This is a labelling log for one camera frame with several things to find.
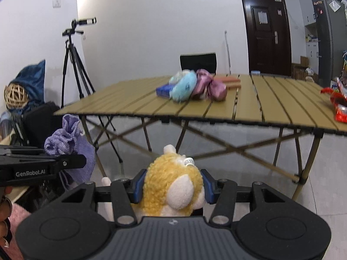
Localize blue box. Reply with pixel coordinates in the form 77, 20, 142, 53
156, 83, 175, 98

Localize black folding chair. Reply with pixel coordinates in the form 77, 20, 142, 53
180, 53, 218, 75

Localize yellow hamster plush toy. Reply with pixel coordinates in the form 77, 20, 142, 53
101, 144, 206, 223

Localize person's left hand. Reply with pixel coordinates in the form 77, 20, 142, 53
0, 187, 13, 248

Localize crumpled red snack packet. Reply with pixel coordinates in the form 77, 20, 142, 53
330, 93, 347, 122

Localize black camcorder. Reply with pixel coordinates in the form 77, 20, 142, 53
71, 17, 97, 29

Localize dark brown door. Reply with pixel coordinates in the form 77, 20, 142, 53
241, 0, 293, 74

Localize black suitcase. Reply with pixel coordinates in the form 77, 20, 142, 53
21, 101, 61, 148

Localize light blue plush toy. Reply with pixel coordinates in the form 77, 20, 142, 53
169, 70, 198, 103

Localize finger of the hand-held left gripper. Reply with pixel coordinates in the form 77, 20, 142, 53
54, 154, 87, 172

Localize black tripod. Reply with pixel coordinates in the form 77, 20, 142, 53
61, 28, 124, 163

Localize open cardboard box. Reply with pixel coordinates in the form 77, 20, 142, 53
291, 57, 319, 82

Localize white mop handle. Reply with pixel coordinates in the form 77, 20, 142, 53
224, 30, 231, 74

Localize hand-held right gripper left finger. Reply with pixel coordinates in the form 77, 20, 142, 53
54, 169, 147, 227

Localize lavender fluffy plush toy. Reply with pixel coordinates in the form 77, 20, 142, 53
191, 69, 228, 102

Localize rattan ball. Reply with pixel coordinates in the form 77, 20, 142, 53
4, 83, 28, 111

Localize grey refrigerator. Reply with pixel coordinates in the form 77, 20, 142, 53
312, 0, 347, 87

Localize dark blue cloth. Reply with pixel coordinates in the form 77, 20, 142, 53
8, 60, 46, 113

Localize tan plush boots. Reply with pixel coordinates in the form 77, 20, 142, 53
305, 68, 319, 83

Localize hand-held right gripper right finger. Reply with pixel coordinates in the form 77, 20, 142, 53
202, 169, 296, 225

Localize tan folding table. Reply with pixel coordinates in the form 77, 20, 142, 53
53, 74, 347, 202

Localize purple drawstring bag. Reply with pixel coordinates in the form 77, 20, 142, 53
44, 114, 96, 190

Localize white cabinet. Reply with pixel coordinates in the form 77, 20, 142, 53
298, 0, 323, 73

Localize flat red snack packet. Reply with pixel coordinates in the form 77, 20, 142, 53
320, 87, 342, 96

